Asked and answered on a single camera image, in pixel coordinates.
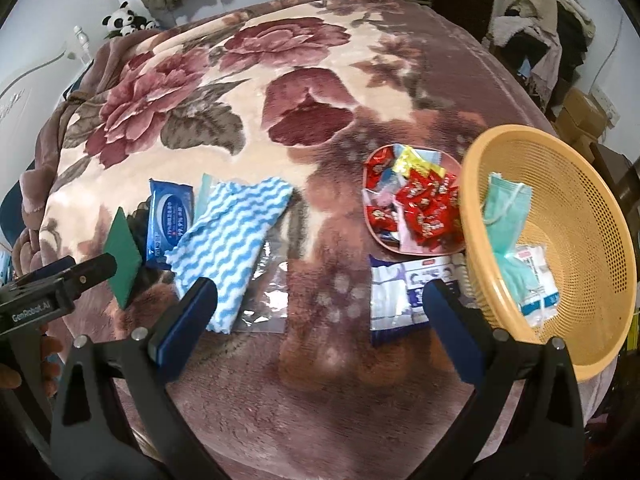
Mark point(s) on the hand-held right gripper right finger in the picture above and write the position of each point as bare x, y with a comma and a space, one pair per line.
450, 330

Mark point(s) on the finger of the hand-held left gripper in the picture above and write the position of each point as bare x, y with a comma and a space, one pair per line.
45, 270
92, 267

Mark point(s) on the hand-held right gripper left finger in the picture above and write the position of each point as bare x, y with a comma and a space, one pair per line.
189, 317

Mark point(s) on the green scouring pad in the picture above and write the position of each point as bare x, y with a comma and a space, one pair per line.
125, 260

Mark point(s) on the black lace scrunchie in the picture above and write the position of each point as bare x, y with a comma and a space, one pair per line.
140, 217

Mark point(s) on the blue white striped cloth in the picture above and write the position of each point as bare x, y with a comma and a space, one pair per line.
230, 240

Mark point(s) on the blue wet wipes pack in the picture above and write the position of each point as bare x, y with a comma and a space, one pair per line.
167, 220

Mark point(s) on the yellow plastic basket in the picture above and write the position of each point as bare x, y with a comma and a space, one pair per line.
575, 220

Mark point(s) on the person's left hand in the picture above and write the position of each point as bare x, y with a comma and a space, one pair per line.
52, 360

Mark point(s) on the clear zip bag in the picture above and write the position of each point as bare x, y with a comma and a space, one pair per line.
265, 290

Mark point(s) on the white mask packet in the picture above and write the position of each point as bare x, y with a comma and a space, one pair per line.
537, 285

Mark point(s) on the pink plate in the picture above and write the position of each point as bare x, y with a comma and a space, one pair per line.
390, 246

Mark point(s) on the green face mask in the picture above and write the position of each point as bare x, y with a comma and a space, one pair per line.
505, 215

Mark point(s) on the pile of wrapped candies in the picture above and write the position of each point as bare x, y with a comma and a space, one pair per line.
425, 200

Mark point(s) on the small panda plush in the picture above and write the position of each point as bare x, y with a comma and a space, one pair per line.
150, 24

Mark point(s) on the large panda plush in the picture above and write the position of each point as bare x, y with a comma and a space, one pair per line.
122, 17

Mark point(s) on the floral blanket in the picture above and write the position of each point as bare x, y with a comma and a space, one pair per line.
300, 85

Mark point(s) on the pile of clothes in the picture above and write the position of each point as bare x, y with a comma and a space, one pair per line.
545, 25

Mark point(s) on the wall socket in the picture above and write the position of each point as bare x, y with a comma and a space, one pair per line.
605, 102

